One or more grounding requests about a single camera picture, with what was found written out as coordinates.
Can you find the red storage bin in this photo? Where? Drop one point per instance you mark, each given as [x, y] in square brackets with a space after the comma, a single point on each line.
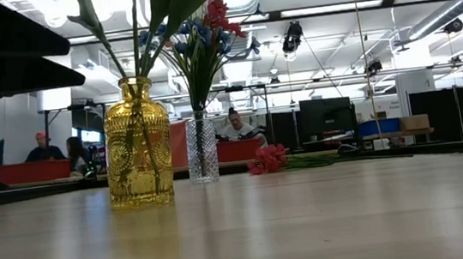
[33, 172]
[238, 150]

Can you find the yellow embossed glass vase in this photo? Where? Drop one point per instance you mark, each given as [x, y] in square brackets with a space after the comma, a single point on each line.
[139, 156]

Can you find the red artificial flower bunch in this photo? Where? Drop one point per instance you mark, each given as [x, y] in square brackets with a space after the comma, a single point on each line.
[269, 158]
[219, 16]

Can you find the clear diamond-cut glass vase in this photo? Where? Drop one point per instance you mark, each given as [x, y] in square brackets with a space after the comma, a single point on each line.
[202, 158]

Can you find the black metal frame table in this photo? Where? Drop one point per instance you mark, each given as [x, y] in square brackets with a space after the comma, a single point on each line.
[47, 136]

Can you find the red partition panel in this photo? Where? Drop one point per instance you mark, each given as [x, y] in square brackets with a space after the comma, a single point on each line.
[179, 143]

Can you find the black overhead light bar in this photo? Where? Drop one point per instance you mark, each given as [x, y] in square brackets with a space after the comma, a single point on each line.
[388, 1]

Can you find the white square pillar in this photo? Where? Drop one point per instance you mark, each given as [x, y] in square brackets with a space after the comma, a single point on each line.
[416, 88]

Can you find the black ceiling-mounted camera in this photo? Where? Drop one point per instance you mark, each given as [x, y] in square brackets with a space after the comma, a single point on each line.
[292, 39]
[454, 26]
[374, 67]

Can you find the person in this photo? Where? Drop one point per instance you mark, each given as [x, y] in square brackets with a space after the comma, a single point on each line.
[44, 152]
[238, 129]
[75, 156]

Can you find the blue plastic bin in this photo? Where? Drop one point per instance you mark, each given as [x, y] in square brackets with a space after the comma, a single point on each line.
[378, 127]

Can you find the wooden side table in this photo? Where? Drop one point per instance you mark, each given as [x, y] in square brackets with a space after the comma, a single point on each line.
[387, 134]

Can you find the brown cardboard box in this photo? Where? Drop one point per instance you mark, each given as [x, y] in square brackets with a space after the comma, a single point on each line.
[414, 122]

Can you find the black aluminium frame rail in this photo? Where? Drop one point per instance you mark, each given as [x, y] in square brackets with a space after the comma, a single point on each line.
[27, 195]

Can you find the black partition panel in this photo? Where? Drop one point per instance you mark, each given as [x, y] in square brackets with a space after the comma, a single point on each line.
[441, 114]

